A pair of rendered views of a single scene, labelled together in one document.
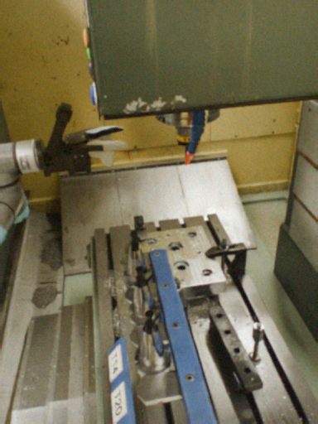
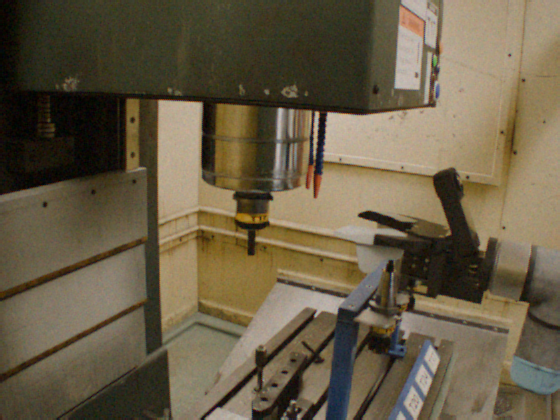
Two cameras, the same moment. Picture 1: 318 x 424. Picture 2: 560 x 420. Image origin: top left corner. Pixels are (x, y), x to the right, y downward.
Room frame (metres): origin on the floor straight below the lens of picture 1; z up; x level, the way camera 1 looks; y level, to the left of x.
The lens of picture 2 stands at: (1.53, 0.37, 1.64)
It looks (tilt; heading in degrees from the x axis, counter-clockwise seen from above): 15 degrees down; 214
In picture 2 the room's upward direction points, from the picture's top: 3 degrees clockwise
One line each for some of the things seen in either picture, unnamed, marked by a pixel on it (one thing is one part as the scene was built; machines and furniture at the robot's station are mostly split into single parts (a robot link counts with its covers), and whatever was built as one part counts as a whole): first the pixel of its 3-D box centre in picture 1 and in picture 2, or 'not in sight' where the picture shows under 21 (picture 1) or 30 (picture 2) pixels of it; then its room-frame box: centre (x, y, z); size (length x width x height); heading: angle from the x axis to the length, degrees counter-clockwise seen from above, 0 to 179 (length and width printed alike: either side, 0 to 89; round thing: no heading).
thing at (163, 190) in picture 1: (156, 219); not in sight; (1.59, 0.02, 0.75); 0.89 x 0.67 x 0.26; 98
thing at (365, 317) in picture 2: (135, 261); (376, 319); (0.73, 0.06, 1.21); 0.07 x 0.05 x 0.01; 98
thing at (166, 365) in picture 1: (152, 359); not in sight; (0.45, 0.03, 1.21); 0.06 x 0.06 x 0.03
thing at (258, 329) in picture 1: (257, 341); (260, 368); (0.68, -0.23, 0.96); 0.03 x 0.03 x 0.13
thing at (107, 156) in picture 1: (108, 154); (386, 233); (0.86, 0.11, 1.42); 0.09 x 0.03 x 0.06; 74
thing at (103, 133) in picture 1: (105, 139); (368, 251); (0.95, 0.13, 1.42); 0.09 x 0.03 x 0.06; 123
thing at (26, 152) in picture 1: (30, 156); (507, 267); (0.88, 0.30, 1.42); 0.08 x 0.05 x 0.08; 8
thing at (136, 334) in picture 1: (148, 334); not in sight; (0.51, 0.03, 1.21); 0.07 x 0.05 x 0.01; 98
